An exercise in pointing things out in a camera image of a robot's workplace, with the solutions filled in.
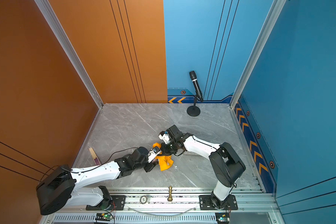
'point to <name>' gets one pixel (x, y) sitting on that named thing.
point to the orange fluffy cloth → (164, 161)
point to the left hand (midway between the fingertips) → (156, 156)
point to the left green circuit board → (105, 217)
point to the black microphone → (193, 78)
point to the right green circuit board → (222, 217)
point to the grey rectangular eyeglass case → (192, 154)
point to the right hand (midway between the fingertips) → (159, 153)
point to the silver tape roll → (143, 199)
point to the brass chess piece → (170, 198)
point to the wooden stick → (95, 158)
